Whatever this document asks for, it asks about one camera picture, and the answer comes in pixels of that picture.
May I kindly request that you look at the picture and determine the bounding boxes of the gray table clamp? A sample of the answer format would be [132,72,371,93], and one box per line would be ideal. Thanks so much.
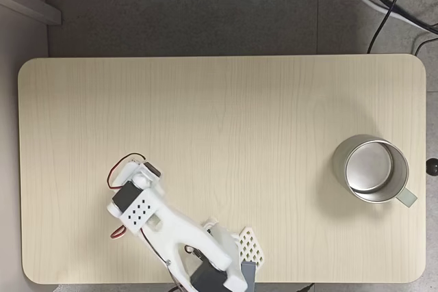
[240,260,258,292]

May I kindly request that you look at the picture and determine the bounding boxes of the red servo cable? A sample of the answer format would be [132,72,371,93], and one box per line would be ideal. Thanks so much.
[107,152,147,191]
[110,224,128,241]

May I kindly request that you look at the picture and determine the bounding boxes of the stainless steel cup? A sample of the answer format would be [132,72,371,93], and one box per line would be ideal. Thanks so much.
[331,133,420,210]

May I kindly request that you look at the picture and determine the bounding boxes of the white shelf ledge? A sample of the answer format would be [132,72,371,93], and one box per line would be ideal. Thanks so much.
[0,0,63,27]

